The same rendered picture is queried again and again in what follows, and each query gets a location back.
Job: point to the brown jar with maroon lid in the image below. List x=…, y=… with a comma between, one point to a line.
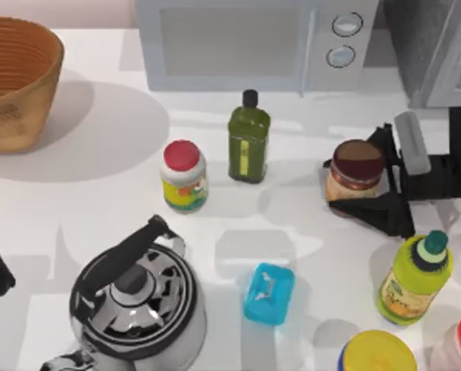
x=353, y=174

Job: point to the pale grey rounded box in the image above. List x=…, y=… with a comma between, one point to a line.
x=412, y=143

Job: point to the yellow-green bottle with green cap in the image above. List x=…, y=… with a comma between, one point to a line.
x=411, y=290

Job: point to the round microwave knob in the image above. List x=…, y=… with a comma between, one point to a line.
x=347, y=24
x=341, y=56

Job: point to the dark green bottle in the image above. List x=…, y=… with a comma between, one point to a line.
x=247, y=150

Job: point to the jar with yellow lid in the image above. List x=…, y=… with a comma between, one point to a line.
x=377, y=353

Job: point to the cyan plastic box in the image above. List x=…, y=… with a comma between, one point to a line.
x=268, y=295

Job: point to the pale microwave oven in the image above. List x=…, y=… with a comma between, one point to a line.
x=230, y=42

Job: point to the white bottle with red cap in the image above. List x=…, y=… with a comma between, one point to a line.
x=184, y=181

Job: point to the shiny steel kettle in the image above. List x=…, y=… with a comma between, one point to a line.
x=137, y=305

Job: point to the woven brown basket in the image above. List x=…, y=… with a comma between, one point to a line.
x=17, y=104

